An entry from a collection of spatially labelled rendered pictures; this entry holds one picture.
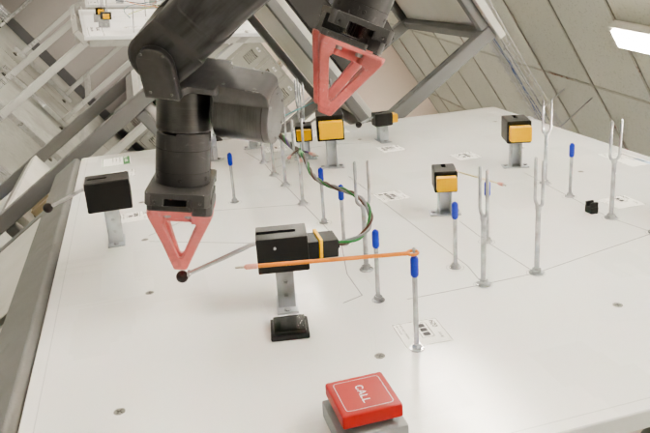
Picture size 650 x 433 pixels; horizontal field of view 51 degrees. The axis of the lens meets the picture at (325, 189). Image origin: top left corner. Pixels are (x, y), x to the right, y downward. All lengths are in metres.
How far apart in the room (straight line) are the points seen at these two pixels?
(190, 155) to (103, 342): 0.22
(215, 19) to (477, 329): 0.40
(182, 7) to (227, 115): 0.12
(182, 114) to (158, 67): 0.07
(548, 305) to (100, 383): 0.47
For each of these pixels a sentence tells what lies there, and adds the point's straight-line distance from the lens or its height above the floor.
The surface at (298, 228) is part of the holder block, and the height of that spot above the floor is 1.16.
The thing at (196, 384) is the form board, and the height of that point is 1.00.
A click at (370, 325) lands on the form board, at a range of 0.74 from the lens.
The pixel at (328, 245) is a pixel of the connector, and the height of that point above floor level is 1.17.
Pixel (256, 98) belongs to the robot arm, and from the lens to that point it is 0.66.
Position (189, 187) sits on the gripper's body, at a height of 1.11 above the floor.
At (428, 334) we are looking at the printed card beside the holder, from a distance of 0.72.
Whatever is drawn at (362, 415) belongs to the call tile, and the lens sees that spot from 0.56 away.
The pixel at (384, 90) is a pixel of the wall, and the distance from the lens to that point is 9.23.
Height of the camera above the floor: 1.19
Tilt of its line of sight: 1 degrees up
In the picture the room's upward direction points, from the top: 48 degrees clockwise
